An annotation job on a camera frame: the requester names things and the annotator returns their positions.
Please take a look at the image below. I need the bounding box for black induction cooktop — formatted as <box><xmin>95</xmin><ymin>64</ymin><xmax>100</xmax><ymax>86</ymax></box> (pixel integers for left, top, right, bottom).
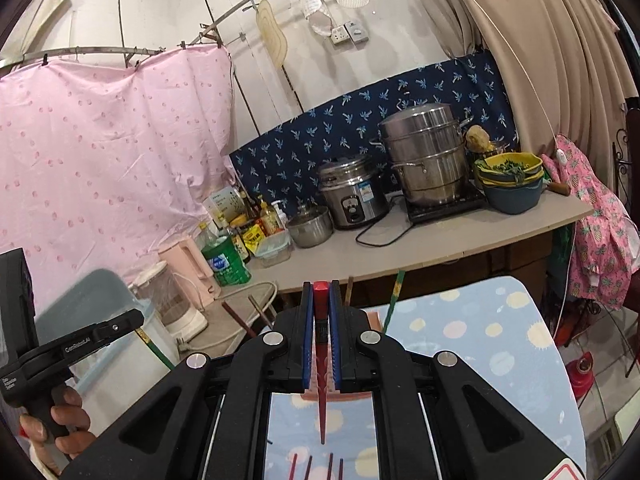
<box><xmin>406</xmin><ymin>183</ymin><xmax>488</xmax><ymax>224</ymax></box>

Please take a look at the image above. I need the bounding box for steel rice cooker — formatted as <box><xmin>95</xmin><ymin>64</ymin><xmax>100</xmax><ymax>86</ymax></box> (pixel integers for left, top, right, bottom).
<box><xmin>318</xmin><ymin>155</ymin><xmax>388</xmax><ymax>230</ymax></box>

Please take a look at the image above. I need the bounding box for pink dotted curtain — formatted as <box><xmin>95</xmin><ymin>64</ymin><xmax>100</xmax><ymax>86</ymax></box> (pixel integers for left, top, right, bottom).
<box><xmin>1</xmin><ymin>46</ymin><xmax>232</xmax><ymax>310</ymax></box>

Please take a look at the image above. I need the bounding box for oil bottle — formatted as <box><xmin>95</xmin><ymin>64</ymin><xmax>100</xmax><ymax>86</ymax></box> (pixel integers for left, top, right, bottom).
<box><xmin>258</xmin><ymin>195</ymin><xmax>283</xmax><ymax>236</ymax></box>

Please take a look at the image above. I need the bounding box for pink electric kettle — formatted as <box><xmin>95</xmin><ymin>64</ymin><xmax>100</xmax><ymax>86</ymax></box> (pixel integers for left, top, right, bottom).
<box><xmin>158</xmin><ymin>238</ymin><xmax>221</xmax><ymax>310</ymax></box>

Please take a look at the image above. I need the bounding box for white dish rack bin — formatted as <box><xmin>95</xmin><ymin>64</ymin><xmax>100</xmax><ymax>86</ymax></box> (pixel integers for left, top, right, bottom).
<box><xmin>68</xmin><ymin>300</ymin><xmax>179</xmax><ymax>434</ymax></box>

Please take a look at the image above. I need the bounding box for white power cable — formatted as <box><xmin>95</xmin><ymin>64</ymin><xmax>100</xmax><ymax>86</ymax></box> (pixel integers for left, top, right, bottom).
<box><xmin>174</xmin><ymin>278</ymin><xmax>279</xmax><ymax>354</ymax></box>

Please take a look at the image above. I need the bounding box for clear food container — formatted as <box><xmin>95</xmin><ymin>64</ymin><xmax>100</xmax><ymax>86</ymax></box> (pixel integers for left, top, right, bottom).
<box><xmin>255</xmin><ymin>231</ymin><xmax>292</xmax><ymax>268</ymax></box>

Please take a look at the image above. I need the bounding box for navy floral backsplash cloth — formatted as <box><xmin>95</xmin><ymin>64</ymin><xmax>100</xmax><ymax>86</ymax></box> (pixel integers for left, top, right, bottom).
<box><xmin>231</xmin><ymin>50</ymin><xmax>520</xmax><ymax>210</ymax></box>

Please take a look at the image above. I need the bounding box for blue-grey dish rack lid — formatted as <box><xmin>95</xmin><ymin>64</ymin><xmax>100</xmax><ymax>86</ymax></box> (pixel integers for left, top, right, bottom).
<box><xmin>35</xmin><ymin>269</ymin><xmax>139</xmax><ymax>344</ymax></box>

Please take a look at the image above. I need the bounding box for blue polka dot tablecloth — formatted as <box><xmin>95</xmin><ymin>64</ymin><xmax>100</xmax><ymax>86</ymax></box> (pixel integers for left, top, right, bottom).
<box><xmin>265</xmin><ymin>276</ymin><xmax>586</xmax><ymax>479</ymax></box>

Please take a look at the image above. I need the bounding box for dark soy sauce bottle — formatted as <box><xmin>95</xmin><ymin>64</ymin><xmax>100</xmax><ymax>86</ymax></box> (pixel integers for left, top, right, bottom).
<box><xmin>228</xmin><ymin>228</ymin><xmax>250</xmax><ymax>263</ymax></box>

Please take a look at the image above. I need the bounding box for brown chopstick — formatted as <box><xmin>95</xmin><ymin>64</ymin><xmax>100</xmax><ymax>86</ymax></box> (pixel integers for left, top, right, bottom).
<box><xmin>248</xmin><ymin>295</ymin><xmax>273</xmax><ymax>330</ymax></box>
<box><xmin>344</xmin><ymin>276</ymin><xmax>355</xmax><ymax>307</ymax></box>

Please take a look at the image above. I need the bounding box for grey kitchen countertop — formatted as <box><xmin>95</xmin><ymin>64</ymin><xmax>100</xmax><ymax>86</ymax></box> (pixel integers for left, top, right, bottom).
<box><xmin>250</xmin><ymin>191</ymin><xmax>591</xmax><ymax>294</ymax></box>

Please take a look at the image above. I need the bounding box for red floor object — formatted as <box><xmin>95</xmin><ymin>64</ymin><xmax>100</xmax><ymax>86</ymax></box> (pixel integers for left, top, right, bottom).
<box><xmin>565</xmin><ymin>351</ymin><xmax>594</xmax><ymax>400</ymax></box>

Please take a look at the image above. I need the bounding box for loofah sponge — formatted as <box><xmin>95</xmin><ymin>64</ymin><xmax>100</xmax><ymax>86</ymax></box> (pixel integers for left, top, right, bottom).
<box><xmin>465</xmin><ymin>125</ymin><xmax>495</xmax><ymax>155</ymax></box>

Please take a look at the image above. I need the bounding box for dark maroon wavy chopstick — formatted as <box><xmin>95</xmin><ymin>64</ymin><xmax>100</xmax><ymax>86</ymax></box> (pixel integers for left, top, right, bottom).
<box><xmin>326</xmin><ymin>453</ymin><xmax>334</xmax><ymax>480</ymax></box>

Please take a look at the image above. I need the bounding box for small steel pot with lid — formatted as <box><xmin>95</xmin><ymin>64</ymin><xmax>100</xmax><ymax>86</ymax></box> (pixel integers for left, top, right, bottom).
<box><xmin>286</xmin><ymin>204</ymin><xmax>334</xmax><ymax>248</ymax></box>

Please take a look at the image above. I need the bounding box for white carton box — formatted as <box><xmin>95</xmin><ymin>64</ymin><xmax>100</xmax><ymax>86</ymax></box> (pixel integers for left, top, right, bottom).
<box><xmin>204</xmin><ymin>185</ymin><xmax>246</xmax><ymax>228</ymax></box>

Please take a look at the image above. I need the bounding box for yellow seasoning packet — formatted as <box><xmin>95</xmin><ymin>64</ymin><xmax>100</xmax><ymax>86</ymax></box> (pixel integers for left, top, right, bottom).
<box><xmin>241</xmin><ymin>222</ymin><xmax>267</xmax><ymax>256</ymax></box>

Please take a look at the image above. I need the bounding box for yellow colander with greens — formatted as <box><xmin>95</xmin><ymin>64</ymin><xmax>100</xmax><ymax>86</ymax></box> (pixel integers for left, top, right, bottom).
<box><xmin>473</xmin><ymin>152</ymin><xmax>544</xmax><ymax>186</ymax></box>

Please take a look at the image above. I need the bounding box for green canister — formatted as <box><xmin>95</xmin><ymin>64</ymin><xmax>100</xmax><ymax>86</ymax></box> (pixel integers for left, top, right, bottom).
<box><xmin>202</xmin><ymin>236</ymin><xmax>252</xmax><ymax>287</ymax></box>

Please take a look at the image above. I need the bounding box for white blender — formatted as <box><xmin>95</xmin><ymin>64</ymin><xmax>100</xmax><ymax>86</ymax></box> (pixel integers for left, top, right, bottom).
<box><xmin>129</xmin><ymin>261</ymin><xmax>208</xmax><ymax>342</ymax></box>

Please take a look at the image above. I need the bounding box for large steel steamer pot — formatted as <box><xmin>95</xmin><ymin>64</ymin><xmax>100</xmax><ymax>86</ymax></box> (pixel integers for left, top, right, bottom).
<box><xmin>378</xmin><ymin>103</ymin><xmax>469</xmax><ymax>207</ymax></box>

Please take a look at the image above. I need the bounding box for black power cable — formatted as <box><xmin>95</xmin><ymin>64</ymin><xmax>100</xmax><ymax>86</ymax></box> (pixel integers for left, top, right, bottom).
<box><xmin>354</xmin><ymin>194</ymin><xmax>417</xmax><ymax>250</ymax></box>

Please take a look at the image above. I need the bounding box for white pump bottle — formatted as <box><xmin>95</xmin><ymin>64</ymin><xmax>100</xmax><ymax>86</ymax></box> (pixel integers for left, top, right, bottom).
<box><xmin>271</xmin><ymin>200</ymin><xmax>288</xmax><ymax>230</ymax></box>

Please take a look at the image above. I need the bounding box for blue plastic basin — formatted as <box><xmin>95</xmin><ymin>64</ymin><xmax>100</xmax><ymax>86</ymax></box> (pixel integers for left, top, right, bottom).
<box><xmin>483</xmin><ymin>180</ymin><xmax>542</xmax><ymax>214</ymax></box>

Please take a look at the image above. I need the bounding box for person's left hand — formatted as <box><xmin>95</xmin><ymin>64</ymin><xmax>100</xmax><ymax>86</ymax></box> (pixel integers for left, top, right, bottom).
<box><xmin>20</xmin><ymin>386</ymin><xmax>96</xmax><ymax>479</ymax></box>

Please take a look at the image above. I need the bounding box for green chopstick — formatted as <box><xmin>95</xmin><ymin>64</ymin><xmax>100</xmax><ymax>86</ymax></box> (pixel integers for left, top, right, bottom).
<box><xmin>136</xmin><ymin>328</ymin><xmax>175</xmax><ymax>370</ymax></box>
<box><xmin>383</xmin><ymin>270</ymin><xmax>406</xmax><ymax>334</ymax></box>

